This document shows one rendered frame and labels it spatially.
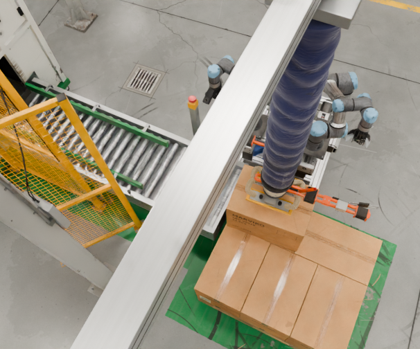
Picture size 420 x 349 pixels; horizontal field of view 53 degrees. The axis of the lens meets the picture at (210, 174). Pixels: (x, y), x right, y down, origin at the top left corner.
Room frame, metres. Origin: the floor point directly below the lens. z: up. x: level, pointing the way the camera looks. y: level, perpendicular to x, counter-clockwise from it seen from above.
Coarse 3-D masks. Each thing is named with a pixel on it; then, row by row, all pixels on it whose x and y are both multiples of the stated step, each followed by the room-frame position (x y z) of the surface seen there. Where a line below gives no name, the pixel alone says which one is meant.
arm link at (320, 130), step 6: (318, 120) 1.61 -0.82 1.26; (312, 126) 1.57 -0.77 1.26; (318, 126) 1.56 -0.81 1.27; (324, 126) 1.55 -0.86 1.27; (312, 132) 1.53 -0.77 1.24; (318, 132) 1.51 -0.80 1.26; (324, 132) 1.51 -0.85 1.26; (312, 138) 1.52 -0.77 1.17; (318, 138) 1.50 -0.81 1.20; (324, 138) 1.50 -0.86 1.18
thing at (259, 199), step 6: (258, 192) 1.18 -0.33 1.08; (246, 198) 1.15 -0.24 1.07; (252, 198) 1.14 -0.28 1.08; (258, 198) 1.14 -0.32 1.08; (264, 198) 1.13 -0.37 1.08; (264, 204) 1.08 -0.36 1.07; (270, 204) 1.08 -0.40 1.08; (276, 204) 1.07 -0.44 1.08; (282, 204) 1.07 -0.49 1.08; (276, 210) 1.03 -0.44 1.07; (282, 210) 1.03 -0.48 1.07; (288, 210) 1.02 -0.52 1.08
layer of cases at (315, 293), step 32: (320, 224) 1.06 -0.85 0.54; (224, 256) 0.88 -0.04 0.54; (256, 256) 0.85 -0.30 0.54; (288, 256) 0.83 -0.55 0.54; (320, 256) 0.80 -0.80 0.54; (352, 256) 0.77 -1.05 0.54; (224, 288) 0.63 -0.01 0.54; (256, 288) 0.61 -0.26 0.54; (288, 288) 0.58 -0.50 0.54; (320, 288) 0.55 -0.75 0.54; (352, 288) 0.53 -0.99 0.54; (256, 320) 0.37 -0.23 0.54; (288, 320) 0.35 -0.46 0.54; (320, 320) 0.32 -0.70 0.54; (352, 320) 0.30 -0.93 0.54
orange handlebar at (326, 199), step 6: (258, 144) 1.51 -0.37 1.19; (264, 144) 1.50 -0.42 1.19; (258, 174) 1.27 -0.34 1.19; (258, 180) 1.22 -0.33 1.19; (294, 186) 1.15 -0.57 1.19; (288, 192) 1.12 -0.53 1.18; (294, 192) 1.10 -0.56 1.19; (324, 198) 1.03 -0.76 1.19; (330, 198) 1.03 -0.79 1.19; (324, 204) 0.99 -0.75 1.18; (330, 204) 0.99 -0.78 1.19; (348, 204) 0.97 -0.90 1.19; (348, 210) 0.93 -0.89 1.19
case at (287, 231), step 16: (240, 176) 1.39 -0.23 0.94; (240, 192) 1.25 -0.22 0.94; (240, 208) 1.12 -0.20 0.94; (256, 208) 1.11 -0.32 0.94; (304, 208) 1.07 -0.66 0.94; (240, 224) 1.08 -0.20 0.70; (256, 224) 1.02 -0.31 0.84; (272, 224) 0.97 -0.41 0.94; (288, 224) 0.96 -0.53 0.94; (304, 224) 0.94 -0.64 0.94; (272, 240) 0.95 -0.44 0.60; (288, 240) 0.90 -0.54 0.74
